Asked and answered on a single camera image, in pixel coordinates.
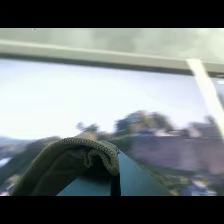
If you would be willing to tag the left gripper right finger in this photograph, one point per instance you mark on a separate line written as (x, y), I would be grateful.
(136, 181)

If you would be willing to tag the silver frame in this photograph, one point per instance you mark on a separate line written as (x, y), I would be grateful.
(83, 53)

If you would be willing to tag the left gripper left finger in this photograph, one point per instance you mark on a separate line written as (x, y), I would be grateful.
(93, 187)

